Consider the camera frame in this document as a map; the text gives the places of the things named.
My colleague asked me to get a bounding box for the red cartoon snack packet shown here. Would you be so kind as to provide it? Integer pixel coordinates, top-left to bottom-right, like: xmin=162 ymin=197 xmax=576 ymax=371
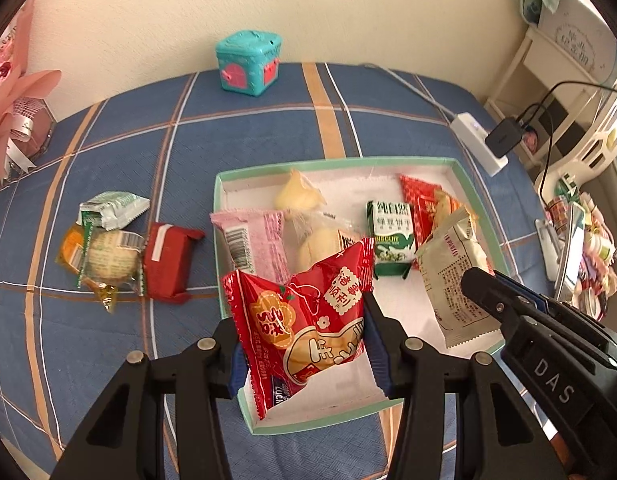
xmin=223 ymin=237 xmax=374 ymax=419

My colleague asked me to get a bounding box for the green mung bean biscuit packet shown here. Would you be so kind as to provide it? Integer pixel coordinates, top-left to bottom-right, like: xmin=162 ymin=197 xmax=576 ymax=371
xmin=366 ymin=200 xmax=418 ymax=278

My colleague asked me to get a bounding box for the white persimmon snack packet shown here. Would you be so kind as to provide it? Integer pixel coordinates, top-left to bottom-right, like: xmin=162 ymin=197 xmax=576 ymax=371
xmin=415 ymin=206 xmax=500 ymax=348

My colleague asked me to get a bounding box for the clear bread bun packet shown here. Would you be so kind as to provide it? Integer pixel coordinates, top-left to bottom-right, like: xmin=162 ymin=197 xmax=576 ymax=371
xmin=291 ymin=211 xmax=363 ymax=272

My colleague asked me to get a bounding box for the pink barcode snack packet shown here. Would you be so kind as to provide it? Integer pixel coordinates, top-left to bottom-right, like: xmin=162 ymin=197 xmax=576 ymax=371
xmin=211 ymin=209 xmax=290 ymax=284

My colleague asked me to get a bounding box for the orange swiss roll packet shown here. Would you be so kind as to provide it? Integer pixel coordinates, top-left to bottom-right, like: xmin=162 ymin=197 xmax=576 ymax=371
xmin=432 ymin=188 xmax=479 ymax=245

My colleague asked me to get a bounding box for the colourful clutter pile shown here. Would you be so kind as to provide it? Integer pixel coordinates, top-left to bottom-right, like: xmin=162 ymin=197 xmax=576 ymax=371
xmin=546 ymin=190 xmax=617 ymax=321

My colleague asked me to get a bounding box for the phone on white stand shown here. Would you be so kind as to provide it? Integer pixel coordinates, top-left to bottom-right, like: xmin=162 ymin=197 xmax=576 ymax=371
xmin=535 ymin=203 xmax=585 ymax=302

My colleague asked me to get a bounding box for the shallow white green-rimmed box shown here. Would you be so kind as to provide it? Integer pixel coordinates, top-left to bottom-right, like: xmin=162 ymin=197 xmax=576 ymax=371
xmin=214 ymin=157 xmax=509 ymax=436

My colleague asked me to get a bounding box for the dark red brick packet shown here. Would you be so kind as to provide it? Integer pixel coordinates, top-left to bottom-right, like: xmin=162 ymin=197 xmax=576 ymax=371
xmin=144 ymin=222 xmax=205 ymax=304

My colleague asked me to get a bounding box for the red rectangular snack packet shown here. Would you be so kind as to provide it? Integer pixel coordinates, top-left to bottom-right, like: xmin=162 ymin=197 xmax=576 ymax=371
xmin=399 ymin=174 xmax=442 ymax=245

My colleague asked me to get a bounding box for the yellow jelly cup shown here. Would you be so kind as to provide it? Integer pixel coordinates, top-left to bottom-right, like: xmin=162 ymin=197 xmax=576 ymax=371
xmin=275 ymin=169 xmax=325 ymax=212

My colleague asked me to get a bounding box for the blue plaid tablecloth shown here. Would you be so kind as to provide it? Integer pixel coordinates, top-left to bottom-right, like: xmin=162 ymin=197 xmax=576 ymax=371
xmin=0 ymin=63 xmax=550 ymax=471

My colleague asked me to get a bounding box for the crumpled green-white wrapper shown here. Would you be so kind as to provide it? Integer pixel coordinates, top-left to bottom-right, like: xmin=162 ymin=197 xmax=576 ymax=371
xmin=77 ymin=191 xmax=150 ymax=231

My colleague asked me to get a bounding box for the white power strip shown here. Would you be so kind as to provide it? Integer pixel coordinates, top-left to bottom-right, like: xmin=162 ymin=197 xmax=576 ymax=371
xmin=450 ymin=112 xmax=508 ymax=177

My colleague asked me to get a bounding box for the black charger plug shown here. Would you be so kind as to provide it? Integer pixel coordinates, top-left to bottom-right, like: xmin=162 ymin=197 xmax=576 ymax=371
xmin=485 ymin=117 xmax=524 ymax=158

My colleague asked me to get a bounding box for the white side cabinet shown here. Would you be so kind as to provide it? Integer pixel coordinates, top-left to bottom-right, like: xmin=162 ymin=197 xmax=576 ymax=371
xmin=483 ymin=0 xmax=617 ymax=162

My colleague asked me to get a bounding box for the teal toy box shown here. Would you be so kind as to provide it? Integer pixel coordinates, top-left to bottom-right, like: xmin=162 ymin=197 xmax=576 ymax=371
xmin=215 ymin=29 xmax=282 ymax=96

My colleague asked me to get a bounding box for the pink flower bouquet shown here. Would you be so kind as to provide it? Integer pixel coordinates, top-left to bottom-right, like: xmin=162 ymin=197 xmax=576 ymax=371
xmin=0 ymin=0 xmax=62 ymax=182

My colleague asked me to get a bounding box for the white power strip cable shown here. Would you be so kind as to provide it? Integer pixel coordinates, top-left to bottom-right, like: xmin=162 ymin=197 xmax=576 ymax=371
xmin=357 ymin=62 xmax=457 ymax=122

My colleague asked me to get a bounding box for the black charger cable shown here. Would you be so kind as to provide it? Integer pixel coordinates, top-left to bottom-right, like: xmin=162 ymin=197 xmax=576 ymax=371
xmin=515 ymin=79 xmax=617 ymax=212

